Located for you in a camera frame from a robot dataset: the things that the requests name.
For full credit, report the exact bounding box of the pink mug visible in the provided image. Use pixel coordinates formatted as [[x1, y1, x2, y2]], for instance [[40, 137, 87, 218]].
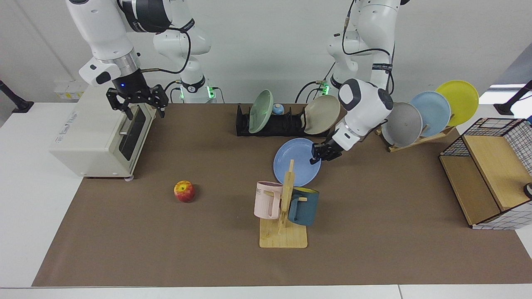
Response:
[[254, 181, 284, 220]]

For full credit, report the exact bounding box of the light blue plate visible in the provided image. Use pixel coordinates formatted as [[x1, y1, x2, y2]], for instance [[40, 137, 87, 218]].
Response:
[[409, 91, 451, 137]]

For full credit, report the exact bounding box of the black stand foot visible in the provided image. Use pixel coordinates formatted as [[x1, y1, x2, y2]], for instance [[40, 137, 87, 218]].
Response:
[[494, 80, 532, 116], [0, 80, 34, 113]]

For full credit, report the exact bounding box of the dark blue mug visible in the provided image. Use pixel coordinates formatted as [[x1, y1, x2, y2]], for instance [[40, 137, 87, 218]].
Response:
[[288, 187, 320, 227]]

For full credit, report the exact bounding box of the yellow plate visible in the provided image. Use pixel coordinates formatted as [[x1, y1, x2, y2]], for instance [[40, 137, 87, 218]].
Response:
[[435, 80, 479, 127]]

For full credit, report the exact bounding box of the beige plate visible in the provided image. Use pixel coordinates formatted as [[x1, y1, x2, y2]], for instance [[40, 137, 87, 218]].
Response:
[[303, 95, 342, 135]]

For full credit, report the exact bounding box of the wire basket with wooden floor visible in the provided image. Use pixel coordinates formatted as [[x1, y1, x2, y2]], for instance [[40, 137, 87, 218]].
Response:
[[439, 118, 532, 230]]

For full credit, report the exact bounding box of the grey plate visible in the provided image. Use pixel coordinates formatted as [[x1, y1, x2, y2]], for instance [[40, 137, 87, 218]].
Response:
[[381, 102, 423, 148]]

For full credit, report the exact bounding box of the pale toaster oven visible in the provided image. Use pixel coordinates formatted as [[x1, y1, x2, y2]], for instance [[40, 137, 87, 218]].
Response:
[[49, 81, 158, 181]]

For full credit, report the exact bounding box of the white socket box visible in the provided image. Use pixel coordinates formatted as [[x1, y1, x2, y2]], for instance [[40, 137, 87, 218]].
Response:
[[54, 80, 89, 100]]

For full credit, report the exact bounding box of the wooden cup stand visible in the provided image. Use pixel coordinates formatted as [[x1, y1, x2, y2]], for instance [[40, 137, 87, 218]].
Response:
[[259, 159, 308, 249]]

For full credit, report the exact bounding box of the brown table cloth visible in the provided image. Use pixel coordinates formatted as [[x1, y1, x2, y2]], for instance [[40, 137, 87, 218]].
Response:
[[32, 102, 532, 288]]

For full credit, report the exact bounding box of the red yellow apple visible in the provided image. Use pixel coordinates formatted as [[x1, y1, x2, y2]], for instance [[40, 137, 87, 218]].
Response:
[[174, 180, 196, 203]]

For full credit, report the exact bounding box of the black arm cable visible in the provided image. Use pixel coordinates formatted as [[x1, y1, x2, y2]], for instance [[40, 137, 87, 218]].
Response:
[[118, 0, 192, 74], [342, 0, 395, 94]]

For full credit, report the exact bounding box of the pale green plate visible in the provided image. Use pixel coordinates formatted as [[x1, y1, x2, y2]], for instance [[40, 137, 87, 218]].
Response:
[[249, 90, 274, 134]]

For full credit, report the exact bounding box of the wooden plate rack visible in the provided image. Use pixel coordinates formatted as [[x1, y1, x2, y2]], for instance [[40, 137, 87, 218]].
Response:
[[375, 125, 457, 153]]

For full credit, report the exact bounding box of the black dish rack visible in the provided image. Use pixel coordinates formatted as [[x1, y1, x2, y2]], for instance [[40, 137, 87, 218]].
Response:
[[236, 104, 331, 137]]

